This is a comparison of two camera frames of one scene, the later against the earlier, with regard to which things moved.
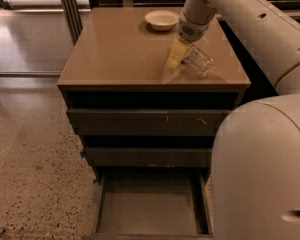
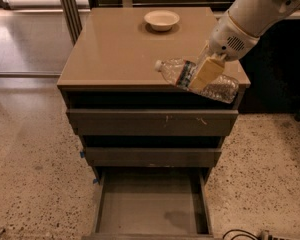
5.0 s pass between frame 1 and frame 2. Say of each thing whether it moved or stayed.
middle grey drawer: stayed
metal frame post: stayed
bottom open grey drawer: stayed
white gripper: moved
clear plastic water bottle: moved
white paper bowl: stayed
